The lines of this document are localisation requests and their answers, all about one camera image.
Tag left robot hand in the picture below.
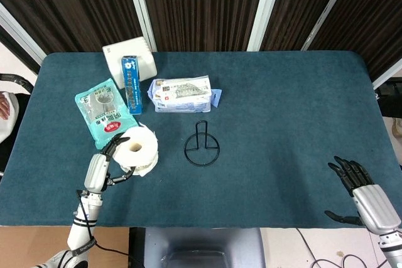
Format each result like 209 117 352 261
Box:
84 134 137 193

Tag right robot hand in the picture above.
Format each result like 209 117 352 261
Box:
324 155 402 235

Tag white paper towel roll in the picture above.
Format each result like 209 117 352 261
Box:
113 121 160 178

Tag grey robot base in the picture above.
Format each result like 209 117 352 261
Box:
129 227 271 268

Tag person hand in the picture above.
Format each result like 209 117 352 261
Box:
0 91 12 121

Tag green plastic cloth package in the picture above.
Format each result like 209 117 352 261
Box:
74 77 141 151

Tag tall blue cardboard box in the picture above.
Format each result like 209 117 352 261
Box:
121 55 144 115

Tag black equipment block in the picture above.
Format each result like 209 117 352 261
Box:
374 80 402 119

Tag blue white tissue pack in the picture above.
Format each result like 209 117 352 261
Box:
147 75 224 114

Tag black chair armrest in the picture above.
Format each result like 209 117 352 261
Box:
0 73 35 94

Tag white plastic box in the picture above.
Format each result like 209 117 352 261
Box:
102 36 158 90

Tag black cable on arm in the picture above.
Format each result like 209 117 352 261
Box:
74 189 97 252

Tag black floor cable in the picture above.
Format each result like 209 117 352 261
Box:
296 228 390 268

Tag black wire roll holder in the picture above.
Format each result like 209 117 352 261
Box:
183 120 221 166

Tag white partition frame post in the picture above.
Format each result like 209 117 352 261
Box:
0 2 48 65
301 0 359 52
371 58 402 90
247 0 287 52
122 0 158 53

